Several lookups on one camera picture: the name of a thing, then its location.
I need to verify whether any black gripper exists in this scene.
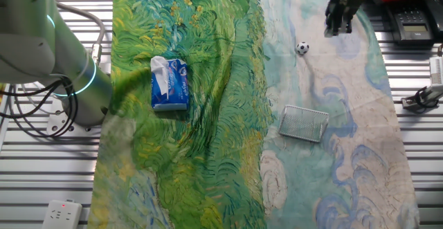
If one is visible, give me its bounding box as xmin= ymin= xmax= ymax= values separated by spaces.
xmin=324 ymin=0 xmax=359 ymax=38

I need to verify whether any painted landscape tablecloth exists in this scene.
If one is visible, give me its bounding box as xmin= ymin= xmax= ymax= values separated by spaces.
xmin=87 ymin=0 xmax=420 ymax=229

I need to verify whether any blue tissue pack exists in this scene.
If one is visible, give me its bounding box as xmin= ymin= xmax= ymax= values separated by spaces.
xmin=150 ymin=55 xmax=190 ymax=112

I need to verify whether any white power strip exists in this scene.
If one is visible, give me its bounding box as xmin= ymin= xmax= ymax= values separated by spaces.
xmin=41 ymin=199 xmax=83 ymax=229

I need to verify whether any grey camera on mount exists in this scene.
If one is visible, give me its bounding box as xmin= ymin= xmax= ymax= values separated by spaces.
xmin=401 ymin=83 xmax=443 ymax=113

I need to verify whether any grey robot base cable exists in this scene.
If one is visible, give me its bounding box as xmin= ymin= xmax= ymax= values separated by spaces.
xmin=55 ymin=0 xmax=107 ymax=67

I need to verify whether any black base cable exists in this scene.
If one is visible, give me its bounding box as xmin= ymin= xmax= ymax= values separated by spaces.
xmin=0 ymin=78 xmax=70 ymax=120
xmin=8 ymin=80 xmax=79 ymax=140

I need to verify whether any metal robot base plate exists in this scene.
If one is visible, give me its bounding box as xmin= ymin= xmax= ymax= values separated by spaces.
xmin=46 ymin=97 xmax=103 ymax=137

